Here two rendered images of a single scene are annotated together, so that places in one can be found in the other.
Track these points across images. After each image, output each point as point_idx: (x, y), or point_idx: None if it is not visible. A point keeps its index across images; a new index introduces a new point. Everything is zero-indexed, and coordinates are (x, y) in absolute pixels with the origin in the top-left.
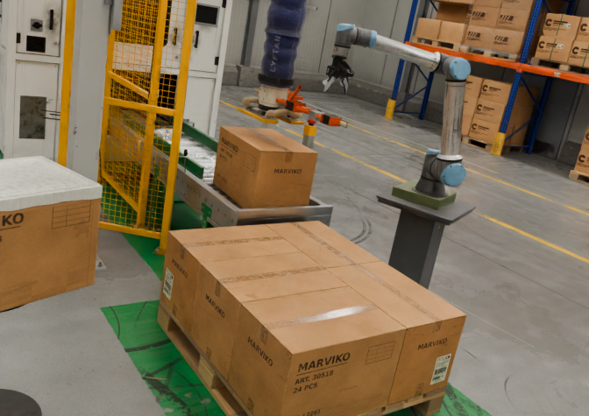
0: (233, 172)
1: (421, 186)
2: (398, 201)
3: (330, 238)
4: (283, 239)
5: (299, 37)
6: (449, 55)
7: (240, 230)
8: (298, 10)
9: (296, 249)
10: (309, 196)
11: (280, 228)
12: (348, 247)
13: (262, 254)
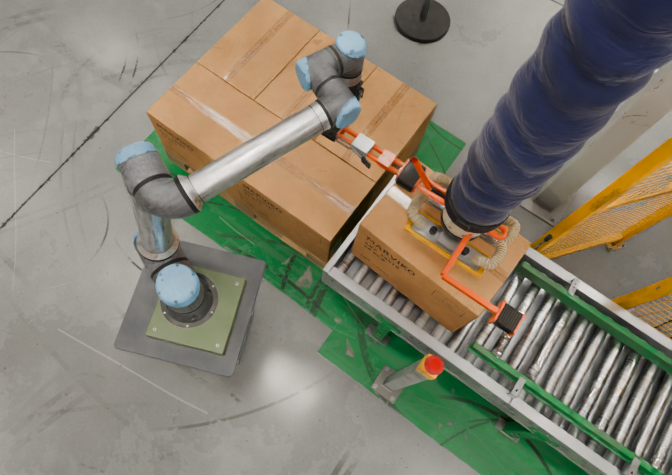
0: None
1: (202, 280)
2: (232, 257)
3: (299, 194)
4: (341, 156)
5: (468, 153)
6: (157, 185)
7: (386, 147)
8: (492, 118)
9: (320, 142)
10: (353, 245)
11: (356, 184)
12: (275, 183)
13: None
